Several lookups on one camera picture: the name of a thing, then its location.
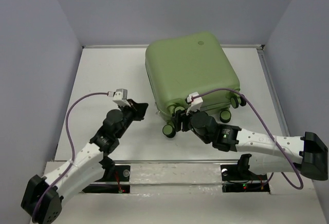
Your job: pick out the green suitcase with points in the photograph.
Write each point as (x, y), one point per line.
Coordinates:
(181, 66)

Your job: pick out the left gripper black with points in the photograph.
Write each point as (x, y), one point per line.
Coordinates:
(140, 108)

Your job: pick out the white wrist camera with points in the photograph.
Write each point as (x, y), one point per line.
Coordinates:
(119, 97)
(195, 102)

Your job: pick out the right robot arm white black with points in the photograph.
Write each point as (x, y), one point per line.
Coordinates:
(260, 153)

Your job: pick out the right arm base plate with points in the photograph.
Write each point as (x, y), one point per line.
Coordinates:
(234, 182)

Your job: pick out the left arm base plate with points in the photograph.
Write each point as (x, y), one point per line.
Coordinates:
(112, 182)

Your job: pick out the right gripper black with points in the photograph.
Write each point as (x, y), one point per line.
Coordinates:
(180, 115)

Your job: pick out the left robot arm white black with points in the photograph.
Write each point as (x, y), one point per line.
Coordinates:
(45, 195)

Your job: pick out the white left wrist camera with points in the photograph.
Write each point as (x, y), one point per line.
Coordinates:
(119, 97)

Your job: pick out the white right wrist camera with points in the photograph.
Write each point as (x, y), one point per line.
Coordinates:
(195, 102)

